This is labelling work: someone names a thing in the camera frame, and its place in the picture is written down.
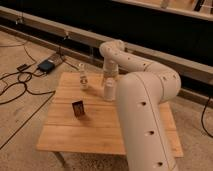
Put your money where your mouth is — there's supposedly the white ceramic cup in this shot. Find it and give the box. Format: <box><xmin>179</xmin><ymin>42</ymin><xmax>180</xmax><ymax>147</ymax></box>
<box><xmin>104</xmin><ymin>79</ymin><xmax>116</xmax><ymax>101</ymax></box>

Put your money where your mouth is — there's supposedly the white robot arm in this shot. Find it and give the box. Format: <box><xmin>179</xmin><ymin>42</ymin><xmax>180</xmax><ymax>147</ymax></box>
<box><xmin>99</xmin><ymin>40</ymin><xmax>181</xmax><ymax>171</ymax></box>

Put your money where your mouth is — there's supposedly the dark brown eraser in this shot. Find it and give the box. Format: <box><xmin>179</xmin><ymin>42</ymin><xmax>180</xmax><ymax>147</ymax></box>
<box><xmin>72</xmin><ymin>101</ymin><xmax>85</xmax><ymax>117</ymax></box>

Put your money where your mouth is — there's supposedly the wooden table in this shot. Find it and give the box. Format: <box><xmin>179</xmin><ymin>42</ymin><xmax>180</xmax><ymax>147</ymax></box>
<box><xmin>36</xmin><ymin>71</ymin><xmax>185</xmax><ymax>158</ymax></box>

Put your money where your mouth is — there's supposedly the blue black power adapter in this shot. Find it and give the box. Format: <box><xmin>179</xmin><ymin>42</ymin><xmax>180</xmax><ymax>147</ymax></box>
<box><xmin>38</xmin><ymin>60</ymin><xmax>55</xmax><ymax>73</ymax></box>

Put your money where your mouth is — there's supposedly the small black plug box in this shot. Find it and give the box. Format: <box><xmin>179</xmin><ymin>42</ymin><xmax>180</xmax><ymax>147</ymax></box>
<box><xmin>17</xmin><ymin>64</ymin><xmax>29</xmax><ymax>72</ymax></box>

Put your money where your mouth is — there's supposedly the black floor cable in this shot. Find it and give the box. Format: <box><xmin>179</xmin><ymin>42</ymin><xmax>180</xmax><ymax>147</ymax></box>
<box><xmin>0</xmin><ymin>70</ymin><xmax>56</xmax><ymax>106</ymax></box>

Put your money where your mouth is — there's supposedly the black cable at right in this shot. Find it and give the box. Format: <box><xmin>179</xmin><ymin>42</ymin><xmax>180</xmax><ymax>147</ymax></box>
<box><xmin>200</xmin><ymin>96</ymin><xmax>213</xmax><ymax>139</ymax></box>

